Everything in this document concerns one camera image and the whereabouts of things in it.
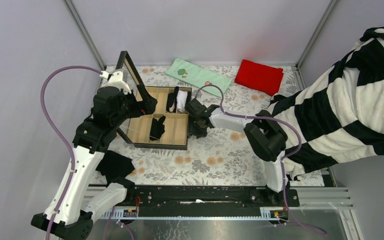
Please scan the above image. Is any floral patterned table mat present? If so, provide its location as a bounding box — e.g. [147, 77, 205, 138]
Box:
[89, 64, 325, 187]

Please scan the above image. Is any black white checkered blanket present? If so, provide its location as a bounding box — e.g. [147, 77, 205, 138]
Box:
[267, 27, 384, 179]

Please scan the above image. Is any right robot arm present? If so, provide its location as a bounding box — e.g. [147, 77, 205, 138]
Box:
[185, 99, 288, 206]

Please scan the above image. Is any black garment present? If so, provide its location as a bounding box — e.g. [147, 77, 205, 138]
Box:
[95, 150, 135, 186]

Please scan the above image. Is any white rolled cloth in box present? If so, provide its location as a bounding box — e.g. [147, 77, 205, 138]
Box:
[176, 90, 188, 113]

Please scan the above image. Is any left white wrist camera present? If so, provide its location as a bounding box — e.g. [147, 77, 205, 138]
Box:
[99, 70, 132, 94]

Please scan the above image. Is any red folded cloth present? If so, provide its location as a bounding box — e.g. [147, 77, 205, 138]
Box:
[234, 59, 284, 96]

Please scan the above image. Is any black wooden compartment box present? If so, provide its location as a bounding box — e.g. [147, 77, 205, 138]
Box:
[115, 50, 192, 150]

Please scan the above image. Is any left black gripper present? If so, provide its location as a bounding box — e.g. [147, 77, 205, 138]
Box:
[110, 84, 157, 129]

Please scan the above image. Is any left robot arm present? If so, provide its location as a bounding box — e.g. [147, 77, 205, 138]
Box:
[30, 84, 157, 240]

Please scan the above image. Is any black rolled sock in box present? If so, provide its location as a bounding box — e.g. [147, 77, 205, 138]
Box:
[166, 86, 180, 113]

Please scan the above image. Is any black underwear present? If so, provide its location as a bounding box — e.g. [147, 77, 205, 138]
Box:
[149, 115, 166, 141]

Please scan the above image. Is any light green printed cloth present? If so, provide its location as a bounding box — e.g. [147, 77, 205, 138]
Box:
[165, 58, 233, 93]

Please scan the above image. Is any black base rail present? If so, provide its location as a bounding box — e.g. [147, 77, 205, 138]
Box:
[118, 185, 300, 218]

